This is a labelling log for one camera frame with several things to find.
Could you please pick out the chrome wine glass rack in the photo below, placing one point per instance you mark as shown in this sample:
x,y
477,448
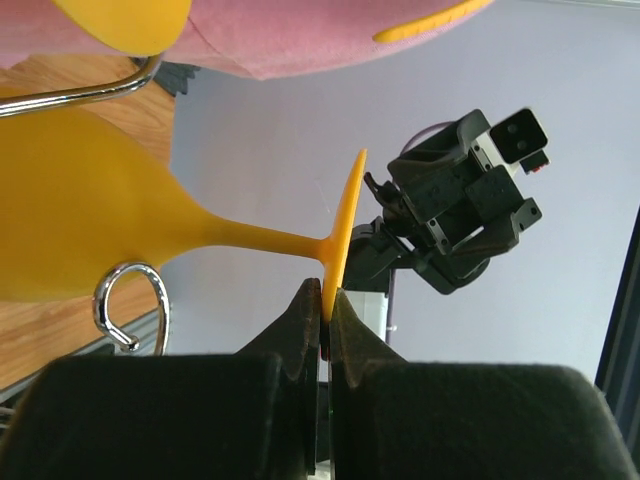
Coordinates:
x,y
57,328

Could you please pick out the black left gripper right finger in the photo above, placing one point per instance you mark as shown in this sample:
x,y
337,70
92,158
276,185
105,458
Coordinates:
x,y
396,419

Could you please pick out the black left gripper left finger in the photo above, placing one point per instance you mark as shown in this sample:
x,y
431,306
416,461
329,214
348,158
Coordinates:
x,y
247,415

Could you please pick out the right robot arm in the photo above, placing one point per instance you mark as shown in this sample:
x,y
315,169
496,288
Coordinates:
x,y
451,204

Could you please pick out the yellow wine glass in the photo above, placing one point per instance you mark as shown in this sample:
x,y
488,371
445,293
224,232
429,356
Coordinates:
x,y
135,27
80,196

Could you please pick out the folded dark grey cloth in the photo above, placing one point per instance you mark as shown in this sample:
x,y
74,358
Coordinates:
x,y
174,78

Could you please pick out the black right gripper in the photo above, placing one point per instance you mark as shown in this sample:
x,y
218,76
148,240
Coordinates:
x,y
450,206

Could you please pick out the yellow plastic hanger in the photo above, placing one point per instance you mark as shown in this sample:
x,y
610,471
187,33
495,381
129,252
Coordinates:
x,y
453,13

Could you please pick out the pink shirt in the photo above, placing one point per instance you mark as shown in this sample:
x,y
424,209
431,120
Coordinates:
x,y
251,39

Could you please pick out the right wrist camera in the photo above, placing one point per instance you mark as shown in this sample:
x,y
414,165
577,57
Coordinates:
x,y
520,141

